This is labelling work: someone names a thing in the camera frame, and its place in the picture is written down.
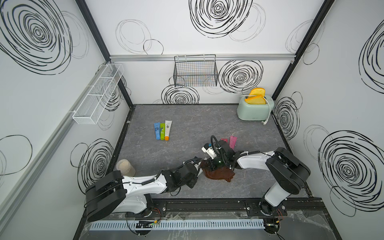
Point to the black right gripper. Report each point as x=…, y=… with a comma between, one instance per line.
x=211, y=165

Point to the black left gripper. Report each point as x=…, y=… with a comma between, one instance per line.
x=195, y=177

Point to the brown cloth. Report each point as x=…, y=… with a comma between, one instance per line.
x=222, y=173

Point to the magenta toothpaste tube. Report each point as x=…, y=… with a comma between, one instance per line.
x=232, y=142

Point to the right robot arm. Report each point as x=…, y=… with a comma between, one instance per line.
x=289, y=172

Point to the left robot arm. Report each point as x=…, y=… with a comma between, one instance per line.
x=116, y=193

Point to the green toothpaste tube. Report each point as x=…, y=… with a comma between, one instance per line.
x=162, y=131

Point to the blue toothpaste tube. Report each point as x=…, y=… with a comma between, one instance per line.
x=157, y=131

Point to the mint green toaster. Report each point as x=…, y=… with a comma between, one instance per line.
x=248, y=112

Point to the beige sponge roll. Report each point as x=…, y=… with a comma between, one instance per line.
x=126, y=168

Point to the yellow toast slice front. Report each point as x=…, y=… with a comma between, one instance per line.
x=256, y=100

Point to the yellow toast slice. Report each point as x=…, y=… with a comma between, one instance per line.
x=258, y=92
x=256, y=100

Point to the yellow toast slice back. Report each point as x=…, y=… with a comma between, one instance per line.
x=258, y=92

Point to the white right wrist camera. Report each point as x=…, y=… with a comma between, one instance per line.
x=208, y=149

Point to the grey slotted cable duct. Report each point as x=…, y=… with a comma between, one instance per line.
x=218, y=224

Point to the black wire wall basket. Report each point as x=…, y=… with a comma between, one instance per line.
x=195, y=71

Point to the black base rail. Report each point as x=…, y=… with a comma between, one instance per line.
x=251, y=206

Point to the white wire wall basket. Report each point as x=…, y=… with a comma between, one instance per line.
x=95, y=102

